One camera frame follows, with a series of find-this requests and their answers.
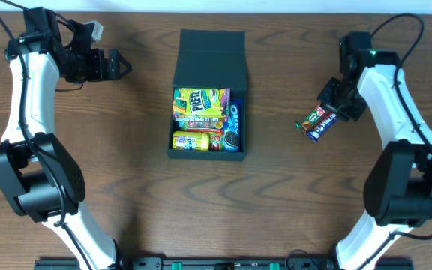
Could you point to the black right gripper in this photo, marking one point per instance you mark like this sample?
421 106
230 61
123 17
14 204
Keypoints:
336 99

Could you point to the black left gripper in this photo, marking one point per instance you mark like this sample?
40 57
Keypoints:
113 64

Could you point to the red green KitKat bar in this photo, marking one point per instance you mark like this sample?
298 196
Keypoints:
312 119

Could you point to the purple Dairy Milk bar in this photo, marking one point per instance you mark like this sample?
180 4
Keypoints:
322 127

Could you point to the yellow green Pretz box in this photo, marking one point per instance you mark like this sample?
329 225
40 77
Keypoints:
201 104

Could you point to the dark green gift box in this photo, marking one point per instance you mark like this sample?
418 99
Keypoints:
213 59

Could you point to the blue Oreo pack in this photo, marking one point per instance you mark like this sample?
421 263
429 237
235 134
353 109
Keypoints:
231 128

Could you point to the yellow Mentos bottle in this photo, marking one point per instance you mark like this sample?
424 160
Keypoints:
194 141

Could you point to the colourful gummy candy bag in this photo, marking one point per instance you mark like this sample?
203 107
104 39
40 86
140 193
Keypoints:
215 139

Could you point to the brown Pocky box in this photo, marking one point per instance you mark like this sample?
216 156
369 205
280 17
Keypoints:
196 125

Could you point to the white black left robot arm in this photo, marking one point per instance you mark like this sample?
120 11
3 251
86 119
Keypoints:
38 176

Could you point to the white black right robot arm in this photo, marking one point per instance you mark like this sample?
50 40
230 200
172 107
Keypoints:
398 192

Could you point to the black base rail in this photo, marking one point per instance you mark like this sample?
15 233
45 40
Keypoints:
157 263

